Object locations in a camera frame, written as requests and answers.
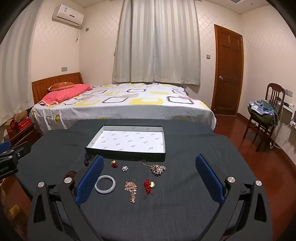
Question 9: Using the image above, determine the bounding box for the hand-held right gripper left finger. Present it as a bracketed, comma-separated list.
[27, 155, 104, 241]

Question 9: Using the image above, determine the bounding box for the red knot gold ingot charm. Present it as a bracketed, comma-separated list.
[143, 179, 156, 199]

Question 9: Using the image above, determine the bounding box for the black bead necklace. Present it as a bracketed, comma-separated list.
[84, 154, 95, 167]

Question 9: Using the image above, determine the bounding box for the white window curtain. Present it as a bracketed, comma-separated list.
[112, 0, 201, 85]

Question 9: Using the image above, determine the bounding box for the white jade bangle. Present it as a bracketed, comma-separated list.
[94, 175, 116, 194]

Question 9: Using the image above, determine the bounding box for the wall air conditioner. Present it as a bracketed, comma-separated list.
[52, 4, 84, 26]

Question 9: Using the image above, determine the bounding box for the bed with patterned sheet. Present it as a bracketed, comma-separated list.
[30, 83, 216, 135]

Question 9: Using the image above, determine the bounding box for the pile of clothes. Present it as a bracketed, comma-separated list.
[247, 99, 278, 127]

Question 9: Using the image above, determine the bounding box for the brown plush toy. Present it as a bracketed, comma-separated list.
[13, 110, 28, 122]

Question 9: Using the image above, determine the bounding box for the white shallow box tray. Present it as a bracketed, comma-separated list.
[84, 125, 166, 162]

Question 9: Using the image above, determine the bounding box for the orange embroidered pillow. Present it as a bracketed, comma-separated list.
[47, 82, 75, 91]

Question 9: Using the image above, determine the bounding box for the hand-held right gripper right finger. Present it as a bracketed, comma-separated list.
[195, 153, 273, 241]

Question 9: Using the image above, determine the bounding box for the crystal brooch with chain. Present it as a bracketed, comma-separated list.
[138, 160, 166, 176]

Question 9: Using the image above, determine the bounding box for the white desk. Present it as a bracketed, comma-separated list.
[270, 102, 296, 150]

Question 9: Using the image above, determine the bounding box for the wooden chair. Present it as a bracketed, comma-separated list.
[243, 83, 286, 152]

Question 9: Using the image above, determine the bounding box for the white side curtain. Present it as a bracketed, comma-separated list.
[0, 23, 41, 127]

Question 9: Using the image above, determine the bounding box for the silver crystal bracelet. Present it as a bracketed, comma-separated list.
[124, 181, 139, 204]

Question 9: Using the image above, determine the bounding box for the dark red bead bracelet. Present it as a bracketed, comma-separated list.
[63, 170, 78, 180]

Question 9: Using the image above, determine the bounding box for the pink pillow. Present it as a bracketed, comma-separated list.
[39, 84, 93, 106]

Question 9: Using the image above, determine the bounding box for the wooden headboard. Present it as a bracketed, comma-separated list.
[32, 72, 84, 105]

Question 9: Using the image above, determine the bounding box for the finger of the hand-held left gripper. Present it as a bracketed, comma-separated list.
[0, 142, 32, 163]
[0, 141, 12, 154]

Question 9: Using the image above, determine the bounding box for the brown wooden door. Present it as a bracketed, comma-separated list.
[211, 24, 244, 116]

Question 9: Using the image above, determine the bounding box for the red gift box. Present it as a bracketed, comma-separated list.
[15, 117, 31, 131]

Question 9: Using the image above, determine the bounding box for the dark wooden nightstand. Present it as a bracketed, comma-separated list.
[7, 120, 39, 149]

